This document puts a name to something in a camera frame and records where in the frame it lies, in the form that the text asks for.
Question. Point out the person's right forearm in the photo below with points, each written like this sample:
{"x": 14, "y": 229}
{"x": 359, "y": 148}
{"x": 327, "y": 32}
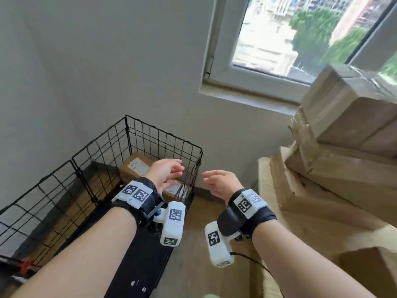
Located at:
{"x": 304, "y": 270}

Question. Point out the person's right hand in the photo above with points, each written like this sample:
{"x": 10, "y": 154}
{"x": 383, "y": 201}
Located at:
{"x": 223, "y": 184}

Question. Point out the person's left forearm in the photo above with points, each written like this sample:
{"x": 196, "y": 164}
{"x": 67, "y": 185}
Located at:
{"x": 77, "y": 260}

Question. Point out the white wrist camera with markers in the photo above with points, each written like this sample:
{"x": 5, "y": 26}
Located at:
{"x": 217, "y": 245}
{"x": 172, "y": 223}

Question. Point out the large taped box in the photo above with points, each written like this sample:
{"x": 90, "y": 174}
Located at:
{"x": 341, "y": 130}

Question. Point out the person's left hand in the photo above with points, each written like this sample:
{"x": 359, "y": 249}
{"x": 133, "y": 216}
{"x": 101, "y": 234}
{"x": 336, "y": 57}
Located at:
{"x": 164, "y": 173}

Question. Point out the small labelled box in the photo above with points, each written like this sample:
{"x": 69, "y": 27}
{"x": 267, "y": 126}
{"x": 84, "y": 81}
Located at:
{"x": 136, "y": 164}
{"x": 176, "y": 190}

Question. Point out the person's pale green garment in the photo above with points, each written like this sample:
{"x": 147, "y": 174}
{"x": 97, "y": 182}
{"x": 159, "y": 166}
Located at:
{"x": 212, "y": 296}

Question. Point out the wooden table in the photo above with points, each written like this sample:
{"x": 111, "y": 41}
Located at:
{"x": 265, "y": 183}

